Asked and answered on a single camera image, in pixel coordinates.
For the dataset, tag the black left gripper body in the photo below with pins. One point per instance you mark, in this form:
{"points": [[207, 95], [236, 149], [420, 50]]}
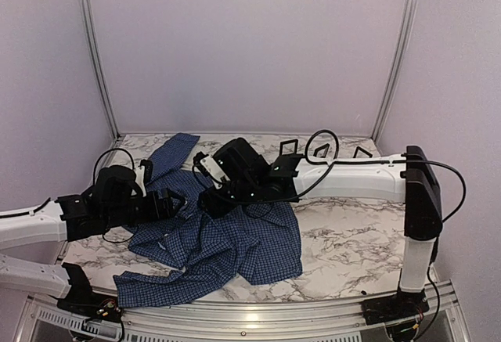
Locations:
{"points": [[152, 215]]}

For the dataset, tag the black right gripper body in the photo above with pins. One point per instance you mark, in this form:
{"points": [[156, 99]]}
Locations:
{"points": [[221, 206]]}

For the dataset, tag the blue plaid shirt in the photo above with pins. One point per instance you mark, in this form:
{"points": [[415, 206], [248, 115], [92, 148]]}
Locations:
{"points": [[261, 244]]}

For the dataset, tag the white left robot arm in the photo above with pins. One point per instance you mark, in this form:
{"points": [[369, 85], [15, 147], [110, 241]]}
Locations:
{"points": [[118, 197]]}

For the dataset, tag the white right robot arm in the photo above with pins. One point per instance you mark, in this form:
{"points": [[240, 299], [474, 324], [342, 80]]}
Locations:
{"points": [[242, 177]]}

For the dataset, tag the black open display box left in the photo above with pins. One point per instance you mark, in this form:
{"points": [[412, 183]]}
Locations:
{"points": [[288, 147]]}

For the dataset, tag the black open display box right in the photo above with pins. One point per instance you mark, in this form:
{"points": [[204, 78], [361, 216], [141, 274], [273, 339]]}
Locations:
{"points": [[360, 152]]}

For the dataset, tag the black wrist camera on left gripper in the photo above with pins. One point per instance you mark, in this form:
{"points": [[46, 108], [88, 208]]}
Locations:
{"points": [[144, 174]]}

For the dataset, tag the black wrist camera on gripper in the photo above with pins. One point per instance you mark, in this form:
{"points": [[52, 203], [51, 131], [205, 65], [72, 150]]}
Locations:
{"points": [[144, 174], [208, 166]]}

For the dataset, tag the black wrist camera on right gripper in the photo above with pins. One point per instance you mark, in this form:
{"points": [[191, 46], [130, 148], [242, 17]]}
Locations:
{"points": [[208, 166]]}

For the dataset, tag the aluminium front frame rail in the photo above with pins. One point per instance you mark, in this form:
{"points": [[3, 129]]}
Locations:
{"points": [[344, 319]]}

